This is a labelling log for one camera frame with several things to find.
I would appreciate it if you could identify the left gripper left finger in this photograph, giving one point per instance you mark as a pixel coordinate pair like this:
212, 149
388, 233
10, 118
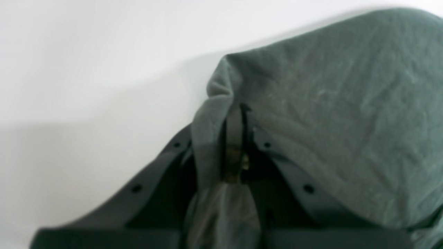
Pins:
162, 206

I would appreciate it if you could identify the dark grey t-shirt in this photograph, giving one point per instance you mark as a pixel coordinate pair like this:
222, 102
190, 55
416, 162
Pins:
357, 104

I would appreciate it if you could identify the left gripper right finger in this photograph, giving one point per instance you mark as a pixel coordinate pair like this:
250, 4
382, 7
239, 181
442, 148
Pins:
295, 212

